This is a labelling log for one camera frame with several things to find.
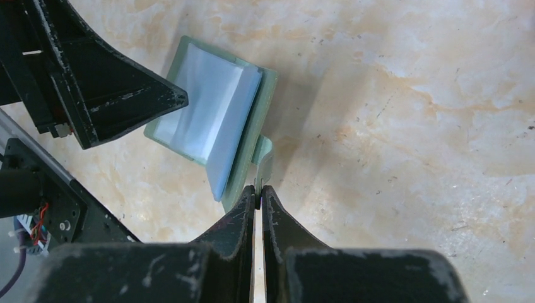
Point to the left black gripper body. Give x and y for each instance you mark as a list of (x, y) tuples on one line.
[(26, 71)]

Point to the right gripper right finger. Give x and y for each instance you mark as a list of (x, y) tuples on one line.
[(301, 268)]

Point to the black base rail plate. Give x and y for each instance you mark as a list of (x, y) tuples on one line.
[(49, 205)]

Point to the green card holder wallet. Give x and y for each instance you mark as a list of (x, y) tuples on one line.
[(220, 127)]

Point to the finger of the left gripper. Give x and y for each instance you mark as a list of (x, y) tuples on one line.
[(99, 93)]

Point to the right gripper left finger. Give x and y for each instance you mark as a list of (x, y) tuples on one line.
[(214, 267)]

